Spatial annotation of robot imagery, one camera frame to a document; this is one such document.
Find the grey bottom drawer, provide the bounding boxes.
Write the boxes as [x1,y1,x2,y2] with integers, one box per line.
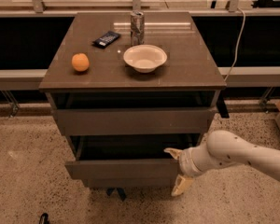
[82,178,175,189]

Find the orange fruit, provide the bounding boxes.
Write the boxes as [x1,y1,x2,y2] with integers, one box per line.
[72,53,90,72]

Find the grey drawer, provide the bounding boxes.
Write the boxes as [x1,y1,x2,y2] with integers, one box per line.
[65,133,201,179]
[82,178,175,189]
[53,108,216,136]

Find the silver drink can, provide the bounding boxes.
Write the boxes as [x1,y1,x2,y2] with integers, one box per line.
[131,11,145,46]

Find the grey top drawer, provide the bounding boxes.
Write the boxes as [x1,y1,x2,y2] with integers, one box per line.
[53,108,216,136]

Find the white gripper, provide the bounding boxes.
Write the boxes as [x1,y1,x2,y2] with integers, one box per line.
[164,147,203,197]

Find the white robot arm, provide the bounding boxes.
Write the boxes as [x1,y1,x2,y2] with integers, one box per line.
[164,130,280,196]

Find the grey drawer cabinet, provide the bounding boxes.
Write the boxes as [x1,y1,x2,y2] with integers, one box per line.
[37,11,227,202]

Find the white cable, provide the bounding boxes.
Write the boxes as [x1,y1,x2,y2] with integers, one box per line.
[223,7,246,82]

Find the white bowl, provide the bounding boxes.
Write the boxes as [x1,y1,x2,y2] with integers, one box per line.
[123,45,167,73]

